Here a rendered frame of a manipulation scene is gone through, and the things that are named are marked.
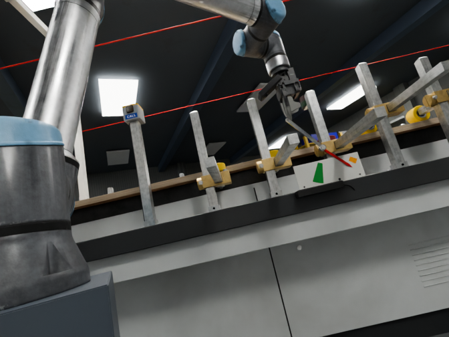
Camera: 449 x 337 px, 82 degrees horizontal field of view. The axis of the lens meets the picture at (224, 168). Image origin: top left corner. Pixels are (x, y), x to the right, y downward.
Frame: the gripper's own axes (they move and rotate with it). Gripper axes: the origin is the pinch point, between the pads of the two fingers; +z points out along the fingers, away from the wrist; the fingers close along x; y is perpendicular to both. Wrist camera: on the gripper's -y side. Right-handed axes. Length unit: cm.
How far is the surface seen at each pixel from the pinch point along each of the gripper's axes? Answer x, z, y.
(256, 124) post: 6.1, -2.7, -11.8
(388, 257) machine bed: 28, 64, 32
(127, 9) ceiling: 160, -237, -98
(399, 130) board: 22, 11, 54
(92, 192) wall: 747, -175, -488
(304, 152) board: 22.0, 10.4, 8.8
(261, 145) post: 6.1, 6.5, -11.9
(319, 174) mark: 5.3, 23.4, 6.6
